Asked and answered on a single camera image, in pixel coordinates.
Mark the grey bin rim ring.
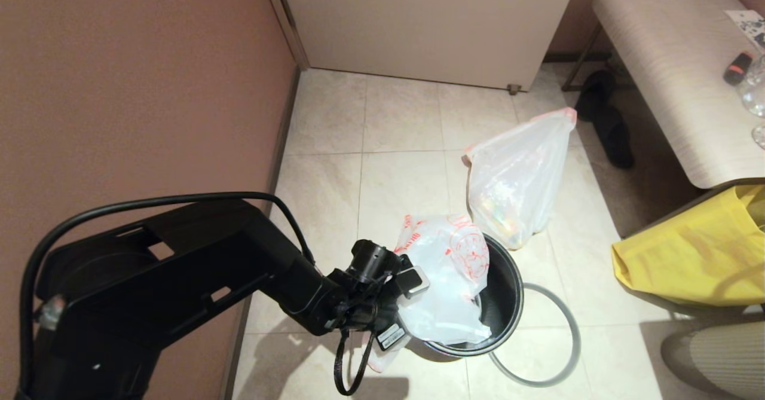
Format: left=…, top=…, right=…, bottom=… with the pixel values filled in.
left=489, top=283, right=581, bottom=387

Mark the white trash bag with rubbish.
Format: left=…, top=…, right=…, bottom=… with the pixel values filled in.
left=463, top=108, right=579, bottom=251

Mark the black remote with red button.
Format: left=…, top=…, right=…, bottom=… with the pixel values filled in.
left=723, top=52, right=755, bottom=88

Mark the white red-printed bag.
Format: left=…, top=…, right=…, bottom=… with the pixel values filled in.
left=368, top=213, right=492, bottom=372

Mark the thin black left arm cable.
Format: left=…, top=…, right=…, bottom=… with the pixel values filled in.
left=18, top=192, right=316, bottom=400

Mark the black slipper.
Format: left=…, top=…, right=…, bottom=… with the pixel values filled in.
left=593, top=106, right=636, bottom=170
left=577, top=70, right=618, bottom=123

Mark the black round trash bin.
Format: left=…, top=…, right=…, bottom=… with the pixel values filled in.
left=418, top=233, right=525, bottom=358

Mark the dark baseboard strip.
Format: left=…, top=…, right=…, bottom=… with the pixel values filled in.
left=218, top=65, right=303, bottom=400

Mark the beige wood-grain bench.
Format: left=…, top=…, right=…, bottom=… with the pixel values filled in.
left=562, top=0, right=765, bottom=190

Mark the printed paper card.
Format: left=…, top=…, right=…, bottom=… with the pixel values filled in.
left=724, top=10, right=765, bottom=53

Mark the yellow fabric bag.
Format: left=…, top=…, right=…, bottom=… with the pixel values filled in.
left=611, top=185, right=765, bottom=309

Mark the white door panel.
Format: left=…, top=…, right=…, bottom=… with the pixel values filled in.
left=260, top=0, right=584, bottom=93

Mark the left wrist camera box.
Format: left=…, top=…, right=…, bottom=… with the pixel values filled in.
left=394, top=267, right=430, bottom=298

